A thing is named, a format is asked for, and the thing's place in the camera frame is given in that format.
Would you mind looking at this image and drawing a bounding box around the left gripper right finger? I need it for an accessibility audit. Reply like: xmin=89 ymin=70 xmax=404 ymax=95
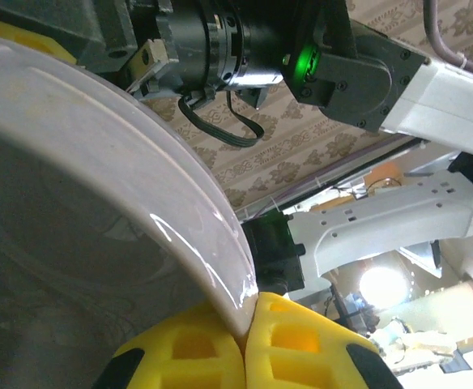
xmin=244 ymin=291 xmax=403 ymax=389

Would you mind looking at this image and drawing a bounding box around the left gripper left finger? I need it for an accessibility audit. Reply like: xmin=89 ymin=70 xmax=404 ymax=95
xmin=92 ymin=301 xmax=245 ymax=389

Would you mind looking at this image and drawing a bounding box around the purple bowl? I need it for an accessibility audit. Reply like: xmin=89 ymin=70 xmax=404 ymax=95
xmin=0 ymin=30 xmax=258 ymax=389

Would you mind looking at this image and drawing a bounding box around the bright round lamp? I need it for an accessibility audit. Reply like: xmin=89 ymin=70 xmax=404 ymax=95
xmin=357 ymin=265 xmax=410 ymax=305

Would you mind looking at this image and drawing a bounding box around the black flat gripper cable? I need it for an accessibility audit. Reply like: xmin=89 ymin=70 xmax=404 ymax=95
xmin=177 ymin=89 xmax=266 ymax=147

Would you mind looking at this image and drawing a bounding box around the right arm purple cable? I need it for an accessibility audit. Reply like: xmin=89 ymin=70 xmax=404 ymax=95
xmin=422 ymin=0 xmax=473 ymax=82

